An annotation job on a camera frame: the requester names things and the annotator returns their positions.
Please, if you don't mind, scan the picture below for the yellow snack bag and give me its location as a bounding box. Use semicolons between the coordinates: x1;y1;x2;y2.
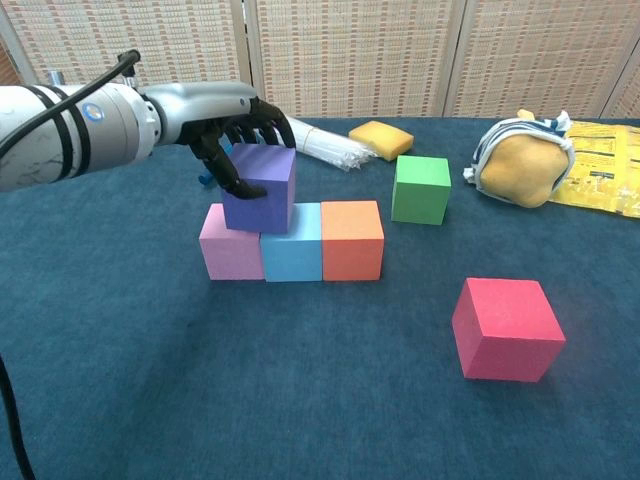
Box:
548;118;640;220

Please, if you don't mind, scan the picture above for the purple foam cube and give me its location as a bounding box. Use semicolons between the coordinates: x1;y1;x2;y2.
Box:
221;143;297;235

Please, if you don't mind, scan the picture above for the light blue foam cube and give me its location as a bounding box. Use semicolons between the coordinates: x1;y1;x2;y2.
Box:
259;202;324;284

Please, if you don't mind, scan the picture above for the yellow sponge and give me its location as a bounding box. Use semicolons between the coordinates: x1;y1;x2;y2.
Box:
348;120;415;162

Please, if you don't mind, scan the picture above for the woven bamboo screen panel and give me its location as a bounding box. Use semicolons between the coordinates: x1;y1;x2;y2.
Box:
443;0;640;120
244;0;466;120
599;49;640;120
0;0;250;120

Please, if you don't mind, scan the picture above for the red foam cube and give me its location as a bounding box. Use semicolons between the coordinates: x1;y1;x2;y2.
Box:
451;277;567;384

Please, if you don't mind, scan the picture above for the teal felt table cover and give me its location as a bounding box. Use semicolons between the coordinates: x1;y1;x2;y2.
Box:
0;116;640;480

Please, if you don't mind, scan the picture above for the pink foam cube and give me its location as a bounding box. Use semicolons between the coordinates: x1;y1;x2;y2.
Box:
198;203;266;282

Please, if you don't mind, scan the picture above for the brown woven screen panel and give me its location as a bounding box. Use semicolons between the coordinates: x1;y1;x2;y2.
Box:
0;37;31;87

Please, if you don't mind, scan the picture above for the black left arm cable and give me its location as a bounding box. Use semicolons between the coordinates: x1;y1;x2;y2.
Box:
0;49;142;480

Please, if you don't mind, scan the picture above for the orange foam cube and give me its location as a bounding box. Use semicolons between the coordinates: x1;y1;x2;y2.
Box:
319;200;385;283

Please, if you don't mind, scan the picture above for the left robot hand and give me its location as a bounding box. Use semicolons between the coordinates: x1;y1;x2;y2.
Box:
139;81;297;200

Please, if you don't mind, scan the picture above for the plush toy with striped shirt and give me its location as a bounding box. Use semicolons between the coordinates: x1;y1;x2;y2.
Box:
462;108;576;209

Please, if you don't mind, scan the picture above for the bundle of clear straws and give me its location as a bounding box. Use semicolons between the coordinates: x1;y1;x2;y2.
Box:
287;117;377;174

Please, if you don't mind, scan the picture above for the green foam cube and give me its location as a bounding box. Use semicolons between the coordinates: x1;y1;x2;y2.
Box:
390;155;452;226

